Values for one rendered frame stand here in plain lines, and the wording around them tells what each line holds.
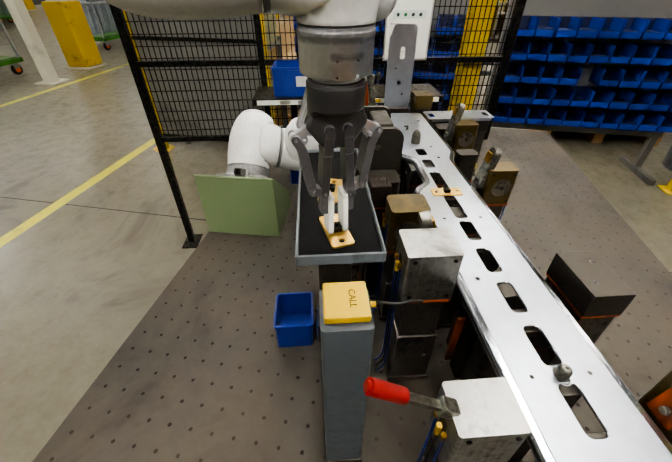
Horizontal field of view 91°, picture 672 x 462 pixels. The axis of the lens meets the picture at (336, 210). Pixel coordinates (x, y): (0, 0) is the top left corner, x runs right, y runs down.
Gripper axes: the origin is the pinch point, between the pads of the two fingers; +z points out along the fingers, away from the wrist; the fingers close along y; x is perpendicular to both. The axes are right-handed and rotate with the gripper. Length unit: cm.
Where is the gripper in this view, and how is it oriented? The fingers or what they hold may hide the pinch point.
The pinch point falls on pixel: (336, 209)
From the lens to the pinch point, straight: 52.9
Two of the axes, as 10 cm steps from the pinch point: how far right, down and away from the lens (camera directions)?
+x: -3.0, -5.5, 7.7
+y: 9.5, -1.8, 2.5
